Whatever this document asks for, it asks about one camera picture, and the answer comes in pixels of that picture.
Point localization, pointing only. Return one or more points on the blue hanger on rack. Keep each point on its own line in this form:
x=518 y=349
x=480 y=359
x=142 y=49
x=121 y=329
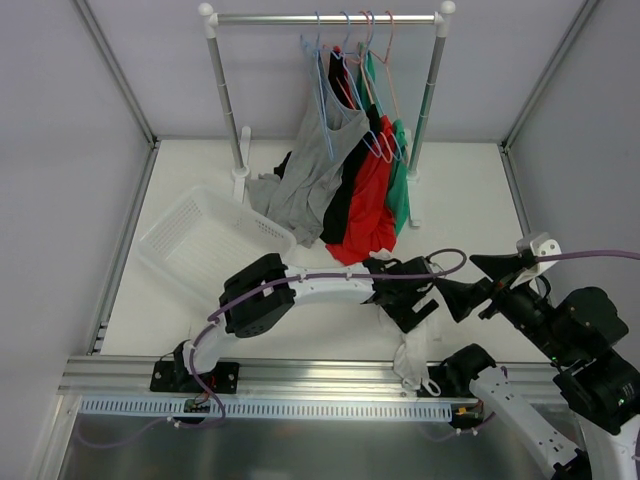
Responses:
x=340 y=77

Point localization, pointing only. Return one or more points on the black tank top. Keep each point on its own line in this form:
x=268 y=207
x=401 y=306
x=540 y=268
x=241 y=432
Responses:
x=336 y=217

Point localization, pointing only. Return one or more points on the metal clothes rack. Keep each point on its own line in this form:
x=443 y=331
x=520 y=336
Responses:
x=240 y=139

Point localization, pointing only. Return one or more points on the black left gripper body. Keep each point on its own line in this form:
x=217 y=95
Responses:
x=405 y=310

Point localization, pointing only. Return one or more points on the green tank top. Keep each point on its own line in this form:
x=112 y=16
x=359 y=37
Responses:
x=397 y=198

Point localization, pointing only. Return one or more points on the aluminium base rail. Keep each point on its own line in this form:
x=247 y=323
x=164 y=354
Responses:
x=282 y=379

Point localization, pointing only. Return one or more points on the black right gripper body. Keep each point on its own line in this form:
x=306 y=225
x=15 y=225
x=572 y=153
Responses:
x=491 y=292

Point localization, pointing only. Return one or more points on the red tank top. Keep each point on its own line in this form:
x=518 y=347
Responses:
x=371 y=223

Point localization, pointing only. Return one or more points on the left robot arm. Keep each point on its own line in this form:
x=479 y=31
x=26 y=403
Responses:
x=255 y=299

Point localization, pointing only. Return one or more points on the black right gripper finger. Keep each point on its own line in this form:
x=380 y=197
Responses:
x=462 y=298
x=498 y=267

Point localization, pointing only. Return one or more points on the pink hanger with red top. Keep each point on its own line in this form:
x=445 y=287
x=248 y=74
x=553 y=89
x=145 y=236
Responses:
x=385 y=151

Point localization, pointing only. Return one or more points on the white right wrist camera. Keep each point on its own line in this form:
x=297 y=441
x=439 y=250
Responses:
x=538 y=245

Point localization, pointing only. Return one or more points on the white plastic mesh basket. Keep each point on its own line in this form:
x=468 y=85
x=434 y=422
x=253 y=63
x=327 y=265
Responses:
x=204 y=238

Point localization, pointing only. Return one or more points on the white tank top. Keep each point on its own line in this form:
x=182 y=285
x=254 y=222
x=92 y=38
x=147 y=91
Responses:
x=410 y=361

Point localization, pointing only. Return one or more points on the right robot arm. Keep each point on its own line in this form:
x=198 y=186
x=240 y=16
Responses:
x=577 y=337

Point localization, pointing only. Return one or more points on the light blue wire hanger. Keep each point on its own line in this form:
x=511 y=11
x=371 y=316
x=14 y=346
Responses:
x=318 y=113

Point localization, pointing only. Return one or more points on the grey tank top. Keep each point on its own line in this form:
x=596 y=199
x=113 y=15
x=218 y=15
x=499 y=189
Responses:
x=298 y=199

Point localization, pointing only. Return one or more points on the blue hanger with red top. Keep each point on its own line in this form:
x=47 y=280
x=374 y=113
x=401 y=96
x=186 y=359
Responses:
x=366 y=60

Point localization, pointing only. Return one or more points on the perforated cable tray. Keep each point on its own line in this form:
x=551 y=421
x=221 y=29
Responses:
x=261 y=408

